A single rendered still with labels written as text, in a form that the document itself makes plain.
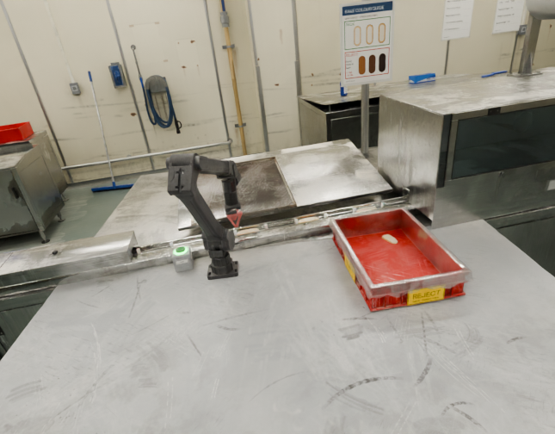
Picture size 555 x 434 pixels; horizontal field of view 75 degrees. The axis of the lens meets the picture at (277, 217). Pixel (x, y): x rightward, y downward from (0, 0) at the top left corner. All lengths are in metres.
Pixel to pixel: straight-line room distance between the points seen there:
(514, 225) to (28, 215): 3.85
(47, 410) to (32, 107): 4.67
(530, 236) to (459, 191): 0.51
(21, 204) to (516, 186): 3.84
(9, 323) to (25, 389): 0.61
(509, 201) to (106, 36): 4.60
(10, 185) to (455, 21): 5.73
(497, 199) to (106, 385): 1.60
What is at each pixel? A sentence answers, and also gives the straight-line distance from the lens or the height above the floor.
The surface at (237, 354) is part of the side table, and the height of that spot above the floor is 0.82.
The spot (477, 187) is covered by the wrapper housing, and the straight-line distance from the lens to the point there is 1.70.
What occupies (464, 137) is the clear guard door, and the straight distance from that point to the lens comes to 1.57.
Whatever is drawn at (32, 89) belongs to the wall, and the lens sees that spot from 5.53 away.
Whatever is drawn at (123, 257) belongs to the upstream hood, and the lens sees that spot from 1.59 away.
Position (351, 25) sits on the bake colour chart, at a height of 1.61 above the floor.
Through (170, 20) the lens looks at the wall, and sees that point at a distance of 5.13.
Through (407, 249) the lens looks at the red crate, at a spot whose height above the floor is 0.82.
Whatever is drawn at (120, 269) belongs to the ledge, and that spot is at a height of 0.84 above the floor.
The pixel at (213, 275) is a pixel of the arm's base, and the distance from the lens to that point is 1.42.
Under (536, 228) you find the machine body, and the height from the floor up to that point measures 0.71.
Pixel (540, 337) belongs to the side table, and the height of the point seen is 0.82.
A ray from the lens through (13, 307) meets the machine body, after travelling 1.84.
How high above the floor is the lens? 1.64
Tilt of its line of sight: 27 degrees down
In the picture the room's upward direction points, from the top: 7 degrees counter-clockwise
